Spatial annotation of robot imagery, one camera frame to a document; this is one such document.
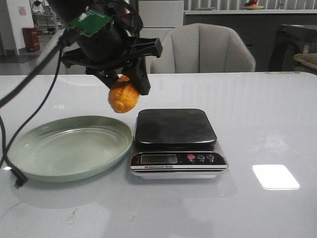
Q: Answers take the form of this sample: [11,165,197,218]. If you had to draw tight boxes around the orange corn cob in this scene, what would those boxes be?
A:
[108,75,140,114]

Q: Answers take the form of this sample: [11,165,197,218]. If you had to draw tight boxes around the green circuit board camera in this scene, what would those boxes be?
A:
[66,8,112,37]

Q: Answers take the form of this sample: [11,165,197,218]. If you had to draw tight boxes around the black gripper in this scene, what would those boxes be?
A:
[61,4,162,95]

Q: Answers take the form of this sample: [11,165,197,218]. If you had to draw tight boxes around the grey counter with white top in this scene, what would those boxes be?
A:
[185,10,317,71]

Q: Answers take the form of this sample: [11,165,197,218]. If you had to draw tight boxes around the black silver kitchen scale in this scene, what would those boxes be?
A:
[130,109,229,179]

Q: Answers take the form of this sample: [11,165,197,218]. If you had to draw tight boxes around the white drawer cabinet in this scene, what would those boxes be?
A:
[139,0,184,73]

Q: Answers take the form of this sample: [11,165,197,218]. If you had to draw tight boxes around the tan cushion at right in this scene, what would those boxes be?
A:
[294,53,317,75]

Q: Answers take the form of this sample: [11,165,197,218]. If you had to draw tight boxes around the dark glossy side table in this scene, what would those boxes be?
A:
[268,24,317,71]

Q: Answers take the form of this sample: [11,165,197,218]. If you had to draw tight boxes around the left grey upholstered chair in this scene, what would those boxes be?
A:
[35,29,87,75]

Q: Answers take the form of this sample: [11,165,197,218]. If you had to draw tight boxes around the pink paper sign on wall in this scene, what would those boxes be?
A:
[18,6,27,16]

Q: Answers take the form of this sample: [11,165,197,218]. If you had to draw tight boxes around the light green oval plate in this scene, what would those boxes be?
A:
[8,116,133,182]

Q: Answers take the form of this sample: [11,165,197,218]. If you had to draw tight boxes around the grey upholstered chair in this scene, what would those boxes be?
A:
[35,29,87,75]
[150,23,256,74]

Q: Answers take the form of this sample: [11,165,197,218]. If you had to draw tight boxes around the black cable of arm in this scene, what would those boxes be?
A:
[0,27,82,189]

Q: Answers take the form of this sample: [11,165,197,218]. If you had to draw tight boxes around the right grey upholstered chair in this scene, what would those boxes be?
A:
[150,23,256,74]

